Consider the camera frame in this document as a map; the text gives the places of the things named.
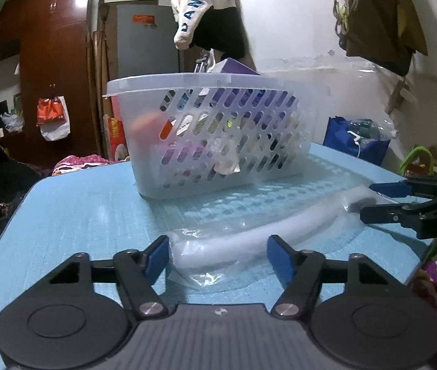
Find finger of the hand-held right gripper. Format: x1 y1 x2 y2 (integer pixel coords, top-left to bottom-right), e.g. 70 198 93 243
359 196 431 225
369 173 437 198

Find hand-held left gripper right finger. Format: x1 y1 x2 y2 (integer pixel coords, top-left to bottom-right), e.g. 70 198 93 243
267 235 408 320

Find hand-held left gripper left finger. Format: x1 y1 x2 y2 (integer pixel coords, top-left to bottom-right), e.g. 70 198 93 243
26 235 170 320

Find clear packet with white tube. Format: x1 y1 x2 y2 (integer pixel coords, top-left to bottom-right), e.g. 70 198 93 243
166 184 381 290

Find white plastic basket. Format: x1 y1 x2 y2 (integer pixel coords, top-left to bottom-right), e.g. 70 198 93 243
103 72 313 200

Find orange white medicine box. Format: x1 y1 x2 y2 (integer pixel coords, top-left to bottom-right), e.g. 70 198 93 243
132 112 175 141

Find large purple tissue pack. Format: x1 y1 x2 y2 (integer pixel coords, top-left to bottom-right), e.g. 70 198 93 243
210 58 261 77

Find green bag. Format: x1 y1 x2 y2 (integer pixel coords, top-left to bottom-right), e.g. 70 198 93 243
399 146 435 176

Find clear plastic bottles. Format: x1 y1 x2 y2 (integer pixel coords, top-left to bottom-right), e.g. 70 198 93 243
347 119 398 141

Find blue shopping bag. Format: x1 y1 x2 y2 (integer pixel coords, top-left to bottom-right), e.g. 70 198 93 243
323 116 392 168

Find floral blanket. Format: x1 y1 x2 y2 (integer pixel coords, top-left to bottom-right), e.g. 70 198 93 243
51 154 109 176

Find red box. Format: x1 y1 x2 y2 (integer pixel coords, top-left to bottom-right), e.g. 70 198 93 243
107 115 130 162

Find olive hanging bag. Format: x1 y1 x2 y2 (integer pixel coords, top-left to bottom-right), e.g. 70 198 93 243
334 0 429 76

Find orange plastic bag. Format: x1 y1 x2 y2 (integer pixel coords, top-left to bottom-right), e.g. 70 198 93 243
35 97 65 126

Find wooden poles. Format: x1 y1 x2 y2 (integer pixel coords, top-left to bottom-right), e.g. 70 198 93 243
93 0 111 155

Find crumpled white plastic bag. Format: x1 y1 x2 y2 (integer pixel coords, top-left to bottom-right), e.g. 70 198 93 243
1 112 24 132

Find grey door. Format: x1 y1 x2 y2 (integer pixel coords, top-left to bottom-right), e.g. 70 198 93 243
116 5 182 80

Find black hanging garment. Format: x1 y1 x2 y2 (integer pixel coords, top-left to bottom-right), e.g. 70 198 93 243
193 8 248 56

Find brown wooden wardrobe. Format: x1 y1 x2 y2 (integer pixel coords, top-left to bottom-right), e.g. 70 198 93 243
0 0 101 162

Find white charging cable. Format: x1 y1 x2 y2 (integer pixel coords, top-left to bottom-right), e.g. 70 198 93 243
347 131 361 158

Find wooden wall bracket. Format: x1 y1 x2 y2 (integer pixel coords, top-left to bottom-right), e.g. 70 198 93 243
386 79 415 114

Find metal folding frame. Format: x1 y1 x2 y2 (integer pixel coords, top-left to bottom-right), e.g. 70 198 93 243
193 50 213 74

